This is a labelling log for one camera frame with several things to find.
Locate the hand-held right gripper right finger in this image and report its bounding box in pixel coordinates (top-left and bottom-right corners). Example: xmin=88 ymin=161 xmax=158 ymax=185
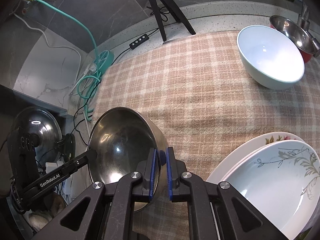
xmin=166 ymin=147 xmax=295 ymax=240

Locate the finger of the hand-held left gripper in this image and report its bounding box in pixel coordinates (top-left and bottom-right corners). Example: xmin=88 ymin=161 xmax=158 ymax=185
xmin=62 ymin=149 xmax=98 ymax=175

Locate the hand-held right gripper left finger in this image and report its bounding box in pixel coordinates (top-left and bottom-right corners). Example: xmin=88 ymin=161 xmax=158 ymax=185
xmin=32 ymin=148 xmax=160 ymax=240

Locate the large stainless steel bowl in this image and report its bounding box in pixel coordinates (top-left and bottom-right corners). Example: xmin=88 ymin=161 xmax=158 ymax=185
xmin=87 ymin=107 xmax=170 ymax=212

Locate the large floral white plate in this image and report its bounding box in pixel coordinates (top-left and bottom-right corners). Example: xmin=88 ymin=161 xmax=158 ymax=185
xmin=205 ymin=131 xmax=309 ymax=183

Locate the dark suction cup holder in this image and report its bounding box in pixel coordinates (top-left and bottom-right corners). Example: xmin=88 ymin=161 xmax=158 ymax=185
xmin=56 ymin=134 xmax=76 ymax=162

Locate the white power adapter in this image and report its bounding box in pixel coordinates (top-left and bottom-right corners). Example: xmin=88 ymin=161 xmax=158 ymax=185
xmin=45 ymin=162 xmax=64 ymax=174

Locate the beige plaid cloth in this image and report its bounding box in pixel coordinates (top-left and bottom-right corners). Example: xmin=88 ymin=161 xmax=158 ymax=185
xmin=89 ymin=31 xmax=320 ymax=233

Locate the white plate grey leaf print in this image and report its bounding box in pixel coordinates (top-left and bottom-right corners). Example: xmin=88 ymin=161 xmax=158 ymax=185
xmin=220 ymin=140 xmax=320 ymax=240

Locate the black inline remote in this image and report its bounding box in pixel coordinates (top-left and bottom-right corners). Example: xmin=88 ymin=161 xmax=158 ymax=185
xmin=129 ymin=34 xmax=150 ymax=50

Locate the white light blue bowl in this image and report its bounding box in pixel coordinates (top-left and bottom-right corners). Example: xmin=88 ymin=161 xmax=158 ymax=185
xmin=237 ymin=25 xmax=305 ymax=90

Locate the red stainless steel bowl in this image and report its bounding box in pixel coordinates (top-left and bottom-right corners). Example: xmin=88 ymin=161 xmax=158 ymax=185
xmin=269 ymin=15 xmax=316 ymax=63

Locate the chrome faucet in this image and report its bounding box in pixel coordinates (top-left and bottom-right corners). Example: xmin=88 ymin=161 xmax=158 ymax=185
xmin=297 ymin=2 xmax=320 ymax=58

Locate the white cable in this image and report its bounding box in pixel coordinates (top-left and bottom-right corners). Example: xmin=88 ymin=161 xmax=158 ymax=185
xmin=14 ymin=12 xmax=83 ymax=95

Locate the teal hose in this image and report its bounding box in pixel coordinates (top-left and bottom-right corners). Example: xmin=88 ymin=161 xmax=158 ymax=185
xmin=25 ymin=0 xmax=115 ymax=125

